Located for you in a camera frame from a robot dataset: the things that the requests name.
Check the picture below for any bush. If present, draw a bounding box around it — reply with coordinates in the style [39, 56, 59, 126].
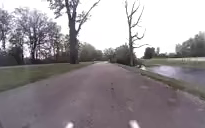
[109, 43, 142, 67]

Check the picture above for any reddish grey asphalt path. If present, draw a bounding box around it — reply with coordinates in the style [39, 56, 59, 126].
[0, 61, 205, 128]

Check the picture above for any bare thin tree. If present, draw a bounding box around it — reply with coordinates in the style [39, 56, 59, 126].
[123, 0, 150, 67]

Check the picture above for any large tall tree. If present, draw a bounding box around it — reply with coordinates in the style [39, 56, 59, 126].
[44, 0, 102, 65]

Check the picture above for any small dark distant tree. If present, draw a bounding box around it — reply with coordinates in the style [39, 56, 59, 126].
[143, 46, 157, 60]

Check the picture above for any robot's own part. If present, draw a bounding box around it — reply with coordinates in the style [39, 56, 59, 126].
[128, 119, 142, 128]
[63, 121, 75, 128]

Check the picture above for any grass bank beyond water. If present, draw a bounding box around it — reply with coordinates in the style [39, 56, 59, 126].
[141, 57, 205, 70]

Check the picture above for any grass verge strip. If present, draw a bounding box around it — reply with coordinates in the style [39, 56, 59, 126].
[116, 62, 205, 105]

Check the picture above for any row of trees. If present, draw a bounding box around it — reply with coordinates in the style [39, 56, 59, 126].
[0, 0, 104, 67]

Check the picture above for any grass field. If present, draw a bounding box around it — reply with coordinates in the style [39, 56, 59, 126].
[0, 61, 95, 97]

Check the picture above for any water canal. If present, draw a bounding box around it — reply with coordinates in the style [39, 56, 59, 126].
[143, 64, 205, 90]

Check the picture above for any group of distant trees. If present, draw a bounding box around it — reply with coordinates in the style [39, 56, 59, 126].
[174, 29, 205, 58]

